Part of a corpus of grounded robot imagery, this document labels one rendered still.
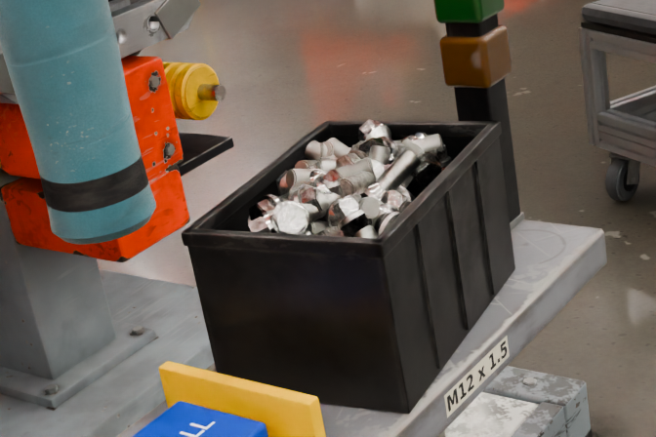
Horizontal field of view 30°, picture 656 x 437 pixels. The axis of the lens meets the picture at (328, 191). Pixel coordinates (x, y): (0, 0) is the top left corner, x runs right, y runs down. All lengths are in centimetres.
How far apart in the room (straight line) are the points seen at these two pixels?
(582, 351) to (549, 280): 81
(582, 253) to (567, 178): 133
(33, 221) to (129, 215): 26
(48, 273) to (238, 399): 62
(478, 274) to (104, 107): 33
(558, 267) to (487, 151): 11
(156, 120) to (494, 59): 40
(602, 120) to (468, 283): 128
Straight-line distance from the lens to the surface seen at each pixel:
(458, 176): 79
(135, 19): 118
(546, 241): 94
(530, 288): 88
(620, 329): 174
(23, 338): 136
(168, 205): 121
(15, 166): 116
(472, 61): 91
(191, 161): 123
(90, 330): 138
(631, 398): 159
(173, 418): 74
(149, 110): 118
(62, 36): 96
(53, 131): 99
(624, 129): 205
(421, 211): 74
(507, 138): 95
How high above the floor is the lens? 85
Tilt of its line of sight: 21 degrees down
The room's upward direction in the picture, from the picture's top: 10 degrees counter-clockwise
